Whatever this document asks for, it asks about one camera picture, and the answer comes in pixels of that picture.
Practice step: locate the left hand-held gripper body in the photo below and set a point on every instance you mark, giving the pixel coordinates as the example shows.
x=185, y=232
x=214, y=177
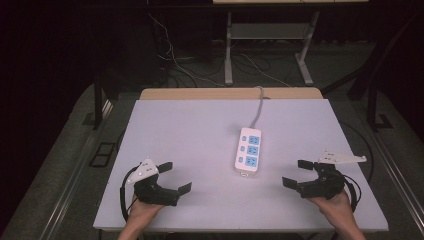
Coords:
x=150, y=191

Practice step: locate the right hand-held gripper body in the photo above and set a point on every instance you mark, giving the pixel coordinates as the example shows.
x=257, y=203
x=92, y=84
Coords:
x=325, y=185

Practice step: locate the person's left hand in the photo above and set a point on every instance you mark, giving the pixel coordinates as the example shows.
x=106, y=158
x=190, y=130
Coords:
x=141, y=210

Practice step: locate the person's right hand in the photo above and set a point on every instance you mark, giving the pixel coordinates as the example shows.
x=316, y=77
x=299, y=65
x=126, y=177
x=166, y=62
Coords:
x=336, y=206

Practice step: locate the white power strip blue sockets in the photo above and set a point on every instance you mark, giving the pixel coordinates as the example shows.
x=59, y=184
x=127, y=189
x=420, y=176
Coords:
x=248, y=151

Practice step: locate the black metal stand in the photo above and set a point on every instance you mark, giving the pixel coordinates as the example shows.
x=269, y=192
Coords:
x=97, y=106
x=372, y=106

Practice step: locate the black floor frame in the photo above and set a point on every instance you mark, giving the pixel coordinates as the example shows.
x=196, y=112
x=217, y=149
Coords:
x=101, y=155

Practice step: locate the white metal desk frame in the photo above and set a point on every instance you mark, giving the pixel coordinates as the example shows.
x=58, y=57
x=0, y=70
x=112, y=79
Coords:
x=266, y=31

